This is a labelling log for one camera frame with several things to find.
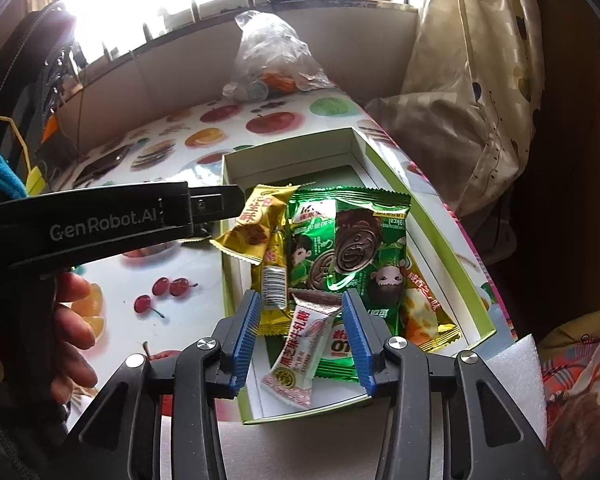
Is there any orange yellow snack packet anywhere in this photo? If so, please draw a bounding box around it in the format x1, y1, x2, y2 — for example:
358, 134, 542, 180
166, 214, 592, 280
400, 249, 462, 352

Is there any beige patterned curtain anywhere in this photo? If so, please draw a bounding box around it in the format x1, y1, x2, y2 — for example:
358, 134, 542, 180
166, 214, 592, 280
366, 0, 544, 264

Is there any black smartphone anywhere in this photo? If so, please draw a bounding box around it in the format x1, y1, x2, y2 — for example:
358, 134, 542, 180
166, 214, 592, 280
72, 144, 131, 188

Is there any green white cardboard box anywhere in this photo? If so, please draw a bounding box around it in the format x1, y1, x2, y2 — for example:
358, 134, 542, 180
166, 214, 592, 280
222, 128, 495, 424

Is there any person's left hand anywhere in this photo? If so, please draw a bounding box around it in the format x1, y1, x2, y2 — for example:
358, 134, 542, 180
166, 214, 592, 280
50, 272, 98, 404

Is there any black cable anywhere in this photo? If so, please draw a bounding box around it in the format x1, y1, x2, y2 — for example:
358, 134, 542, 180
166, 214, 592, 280
76, 49, 89, 154

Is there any yellow peanut crisp packet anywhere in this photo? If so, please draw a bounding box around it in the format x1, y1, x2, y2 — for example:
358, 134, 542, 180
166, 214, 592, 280
210, 184, 299, 266

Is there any green chocolate biscuit packet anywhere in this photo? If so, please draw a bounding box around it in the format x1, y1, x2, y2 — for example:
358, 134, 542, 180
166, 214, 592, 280
285, 185, 413, 384

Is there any long gold snack bar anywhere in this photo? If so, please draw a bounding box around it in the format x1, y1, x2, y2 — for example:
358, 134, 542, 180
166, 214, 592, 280
251, 221, 291, 336

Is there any brown white nougat candy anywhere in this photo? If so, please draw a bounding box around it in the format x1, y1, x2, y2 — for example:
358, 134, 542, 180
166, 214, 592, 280
261, 288, 342, 410

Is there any clear plastic bag with items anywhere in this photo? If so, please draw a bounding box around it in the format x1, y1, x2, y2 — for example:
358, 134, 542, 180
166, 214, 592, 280
223, 10, 334, 103

